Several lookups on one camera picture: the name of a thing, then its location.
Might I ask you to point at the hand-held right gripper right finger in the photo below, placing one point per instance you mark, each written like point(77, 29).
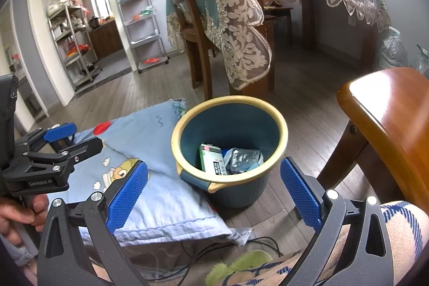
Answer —
point(300, 195)

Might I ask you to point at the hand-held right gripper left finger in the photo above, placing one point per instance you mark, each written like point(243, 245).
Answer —
point(129, 195)

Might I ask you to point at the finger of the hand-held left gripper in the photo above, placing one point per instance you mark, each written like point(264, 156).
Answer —
point(60, 133)
point(67, 157)

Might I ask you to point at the silver blister pack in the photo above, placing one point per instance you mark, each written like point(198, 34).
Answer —
point(244, 158)

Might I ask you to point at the green white carton box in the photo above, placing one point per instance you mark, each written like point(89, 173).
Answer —
point(212, 158)

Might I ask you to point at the teal waste bin yellow rim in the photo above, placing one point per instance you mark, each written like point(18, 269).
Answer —
point(234, 125)

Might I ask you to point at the person's left forearm grey sleeve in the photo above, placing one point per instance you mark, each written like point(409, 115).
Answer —
point(15, 256)

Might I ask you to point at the person's left hand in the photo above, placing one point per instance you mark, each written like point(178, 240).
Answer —
point(20, 215)

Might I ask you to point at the cartoon printed blue blanket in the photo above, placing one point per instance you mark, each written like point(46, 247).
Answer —
point(161, 192)

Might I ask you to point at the metal shelf rack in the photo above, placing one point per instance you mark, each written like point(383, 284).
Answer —
point(77, 54)

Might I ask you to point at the green slipper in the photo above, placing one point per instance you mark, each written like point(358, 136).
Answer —
point(234, 264)

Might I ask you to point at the wooden kitchen cabinet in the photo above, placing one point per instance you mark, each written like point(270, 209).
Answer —
point(107, 41)

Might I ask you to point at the person's right leg plaid pants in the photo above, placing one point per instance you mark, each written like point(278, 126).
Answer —
point(402, 239)

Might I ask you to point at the dark cooking pot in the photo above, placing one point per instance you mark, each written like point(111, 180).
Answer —
point(94, 22)

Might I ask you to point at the grey trolley cart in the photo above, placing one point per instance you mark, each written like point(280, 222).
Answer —
point(147, 41)

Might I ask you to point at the glossy wooden chair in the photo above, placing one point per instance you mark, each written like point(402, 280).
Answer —
point(395, 111)

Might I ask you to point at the teal lace tablecloth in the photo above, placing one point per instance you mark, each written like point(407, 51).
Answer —
point(234, 38)

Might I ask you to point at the clear plastic bag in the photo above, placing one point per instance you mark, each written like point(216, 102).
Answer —
point(423, 61)
point(393, 51)

